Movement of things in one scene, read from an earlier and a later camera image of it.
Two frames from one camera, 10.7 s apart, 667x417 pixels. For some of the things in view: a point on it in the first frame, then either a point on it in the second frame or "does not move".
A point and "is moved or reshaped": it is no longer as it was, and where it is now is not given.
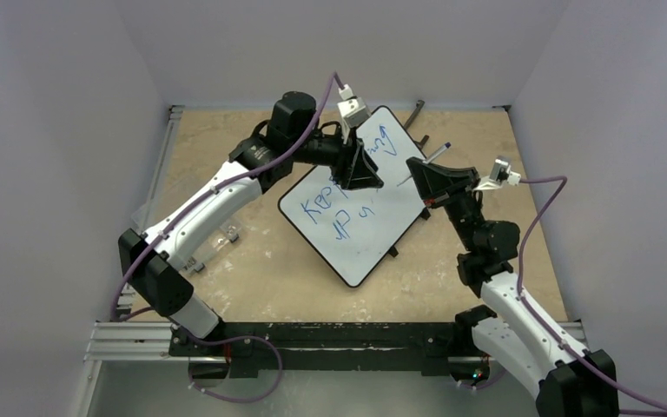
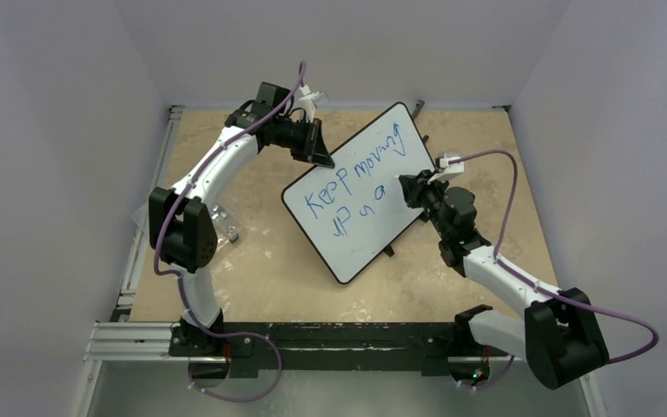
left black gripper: [353, 168] to [317, 152]
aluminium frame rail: [123, 340] does not move
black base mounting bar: [293, 346] does not move
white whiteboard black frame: [352, 228] is moved or reshaped
